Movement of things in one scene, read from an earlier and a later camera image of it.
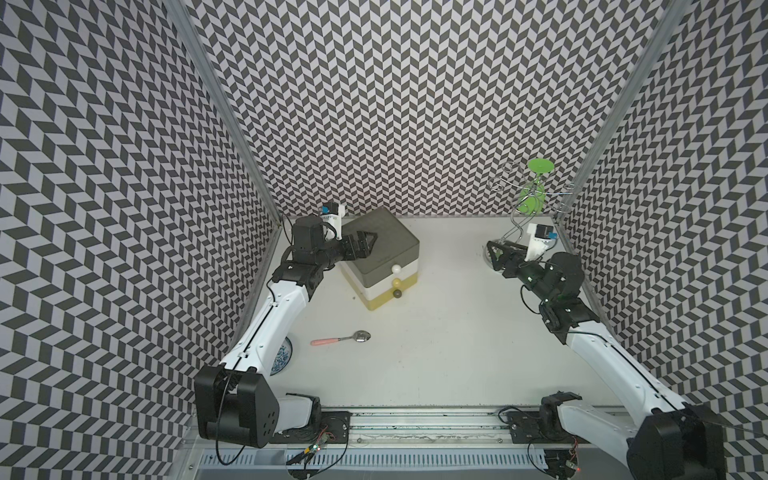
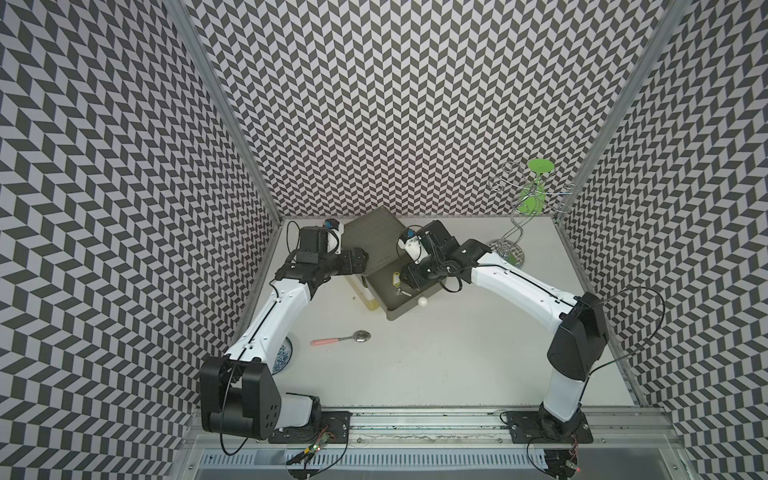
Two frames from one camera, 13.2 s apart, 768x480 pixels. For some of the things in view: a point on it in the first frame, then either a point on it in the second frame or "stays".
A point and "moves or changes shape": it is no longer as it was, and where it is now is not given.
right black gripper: x=516 y=258 -> x=414 y=279
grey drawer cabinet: x=390 y=265 moves or changes shape
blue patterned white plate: x=283 y=357 stays
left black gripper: x=363 y=250 -> x=358 y=262
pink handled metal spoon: x=360 y=336 stays
